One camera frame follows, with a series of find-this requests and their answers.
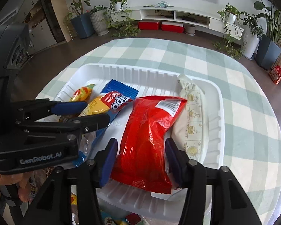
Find red snack bag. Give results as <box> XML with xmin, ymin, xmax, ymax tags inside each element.
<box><xmin>110</xmin><ymin>95</ymin><xmax>187</xmax><ymax>194</ymax></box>

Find blue Tipo snack pack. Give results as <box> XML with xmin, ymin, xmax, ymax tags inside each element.
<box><xmin>72</xmin><ymin>79</ymin><xmax>138</xmax><ymax>167</ymax></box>

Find person's left hand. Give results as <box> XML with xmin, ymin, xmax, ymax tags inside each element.
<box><xmin>0</xmin><ymin>172</ymin><xmax>32</xmax><ymax>202</ymax></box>

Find orange yellow snack pack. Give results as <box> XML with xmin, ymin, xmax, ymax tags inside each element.
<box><xmin>58</xmin><ymin>84</ymin><xmax>96</xmax><ymax>122</ymax></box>

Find cream white snack bag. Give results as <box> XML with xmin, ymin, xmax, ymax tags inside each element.
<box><xmin>171</xmin><ymin>74</ymin><xmax>209</xmax><ymax>164</ymax></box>

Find green checkered tablecloth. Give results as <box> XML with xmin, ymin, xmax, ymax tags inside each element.
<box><xmin>39</xmin><ymin>38</ymin><xmax>281</xmax><ymax>224</ymax></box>

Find blue planter with tall plant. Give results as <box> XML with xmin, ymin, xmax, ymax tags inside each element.
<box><xmin>66</xmin><ymin>0</ymin><xmax>94</xmax><ymax>39</ymax></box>

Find white cabinet with shelves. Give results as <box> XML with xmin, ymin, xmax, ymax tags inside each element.
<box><xmin>16</xmin><ymin>0</ymin><xmax>57</xmax><ymax>55</ymax></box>

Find white ribbed planter plant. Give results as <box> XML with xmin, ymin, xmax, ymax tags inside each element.
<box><xmin>89</xmin><ymin>5</ymin><xmax>108</xmax><ymax>36</ymax></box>

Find trailing pothos in white pot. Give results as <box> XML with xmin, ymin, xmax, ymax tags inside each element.
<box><xmin>105</xmin><ymin>0</ymin><xmax>140</xmax><ymax>38</ymax></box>

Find left red storage box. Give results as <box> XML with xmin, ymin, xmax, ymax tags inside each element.
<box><xmin>138</xmin><ymin>21</ymin><xmax>160</xmax><ymax>31</ymax></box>

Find red storage box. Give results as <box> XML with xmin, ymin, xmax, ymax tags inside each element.
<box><xmin>138</xmin><ymin>21</ymin><xmax>160</xmax><ymax>31</ymax></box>
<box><xmin>161</xmin><ymin>21</ymin><xmax>185</xmax><ymax>33</ymax></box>

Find red gift box on floor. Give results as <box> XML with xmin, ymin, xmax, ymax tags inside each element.
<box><xmin>268</xmin><ymin>65</ymin><xmax>281</xmax><ymax>84</ymax></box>

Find small grey pot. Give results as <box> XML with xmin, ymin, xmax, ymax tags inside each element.
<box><xmin>184</xmin><ymin>24</ymin><xmax>196</xmax><ymax>36</ymax></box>

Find right trailing plant on console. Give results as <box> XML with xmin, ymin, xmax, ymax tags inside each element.
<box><xmin>214</xmin><ymin>4</ymin><xmax>242</xmax><ymax>59</ymax></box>

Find right red storage box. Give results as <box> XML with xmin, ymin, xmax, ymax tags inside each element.
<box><xmin>161</xmin><ymin>21</ymin><xmax>185</xmax><ymax>33</ymax></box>

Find dark blue planter right plant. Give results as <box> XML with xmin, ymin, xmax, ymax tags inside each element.
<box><xmin>253</xmin><ymin>0</ymin><xmax>281</xmax><ymax>71</ymax></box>

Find white TV console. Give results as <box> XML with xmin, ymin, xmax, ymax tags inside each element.
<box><xmin>117</xmin><ymin>6</ymin><xmax>245</xmax><ymax>40</ymax></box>

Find white tall planter plant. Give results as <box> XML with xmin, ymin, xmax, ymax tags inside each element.
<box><xmin>241</xmin><ymin>12</ymin><xmax>263</xmax><ymax>60</ymax></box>

